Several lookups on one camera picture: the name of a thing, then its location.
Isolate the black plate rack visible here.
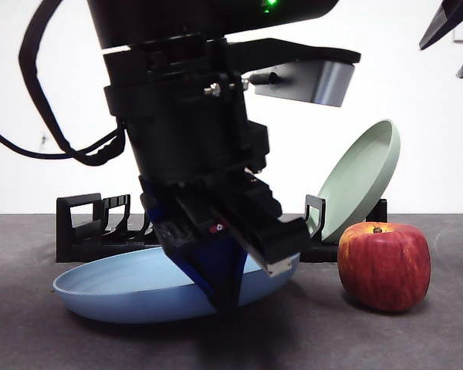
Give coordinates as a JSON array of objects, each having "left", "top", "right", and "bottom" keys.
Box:
[{"left": 56, "top": 192, "right": 389, "bottom": 265}]

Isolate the thin black cable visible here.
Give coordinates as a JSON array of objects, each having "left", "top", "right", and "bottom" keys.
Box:
[{"left": 0, "top": 113, "right": 123, "bottom": 160}]

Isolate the pale grey camera box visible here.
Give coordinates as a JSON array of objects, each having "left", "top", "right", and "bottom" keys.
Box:
[{"left": 253, "top": 59, "right": 357, "bottom": 108}]

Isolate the green plate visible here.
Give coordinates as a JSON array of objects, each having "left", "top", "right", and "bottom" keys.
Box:
[{"left": 305, "top": 119, "right": 402, "bottom": 244}]

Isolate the red apple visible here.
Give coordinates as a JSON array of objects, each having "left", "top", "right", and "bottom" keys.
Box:
[{"left": 337, "top": 221, "right": 432, "bottom": 313}]

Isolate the blue plate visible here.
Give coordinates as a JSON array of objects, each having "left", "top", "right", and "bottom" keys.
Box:
[{"left": 52, "top": 246, "right": 299, "bottom": 325}]

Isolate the thick black sleeved cable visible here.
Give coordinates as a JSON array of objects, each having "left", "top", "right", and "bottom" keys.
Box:
[{"left": 18, "top": 0, "right": 127, "bottom": 167}]

